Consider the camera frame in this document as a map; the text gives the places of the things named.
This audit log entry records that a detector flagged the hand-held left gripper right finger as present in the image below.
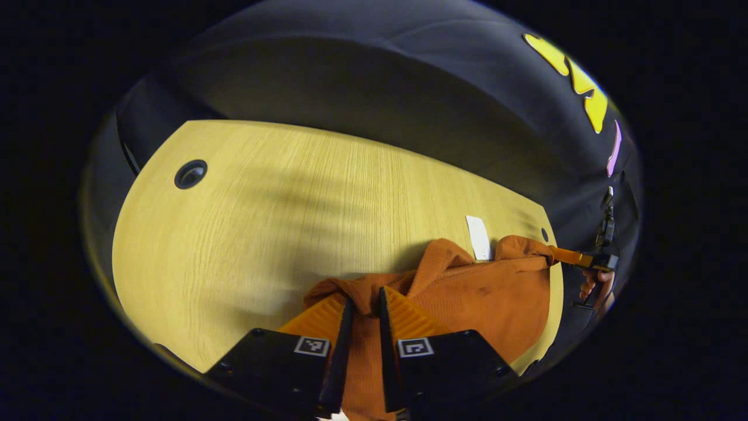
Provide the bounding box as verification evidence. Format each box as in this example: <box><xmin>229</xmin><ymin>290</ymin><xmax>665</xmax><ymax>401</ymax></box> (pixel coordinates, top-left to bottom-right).
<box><xmin>377</xmin><ymin>287</ymin><xmax>518</xmax><ymax>413</ymax></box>

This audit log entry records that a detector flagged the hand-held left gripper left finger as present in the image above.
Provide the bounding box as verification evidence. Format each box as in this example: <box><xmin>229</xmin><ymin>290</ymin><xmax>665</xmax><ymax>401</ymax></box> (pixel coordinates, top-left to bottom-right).
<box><xmin>206</xmin><ymin>292</ymin><xmax>356</xmax><ymax>419</ymax></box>

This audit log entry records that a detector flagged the orange knit shirt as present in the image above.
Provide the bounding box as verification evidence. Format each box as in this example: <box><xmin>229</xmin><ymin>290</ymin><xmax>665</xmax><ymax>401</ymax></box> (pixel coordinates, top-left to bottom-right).
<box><xmin>303</xmin><ymin>235</ymin><xmax>556</xmax><ymax>421</ymax></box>

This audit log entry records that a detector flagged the white tape strip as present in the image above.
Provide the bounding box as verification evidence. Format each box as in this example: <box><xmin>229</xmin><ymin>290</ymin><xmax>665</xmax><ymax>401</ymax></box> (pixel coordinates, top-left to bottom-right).
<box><xmin>466</xmin><ymin>215</ymin><xmax>493</xmax><ymax>261</ymax></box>

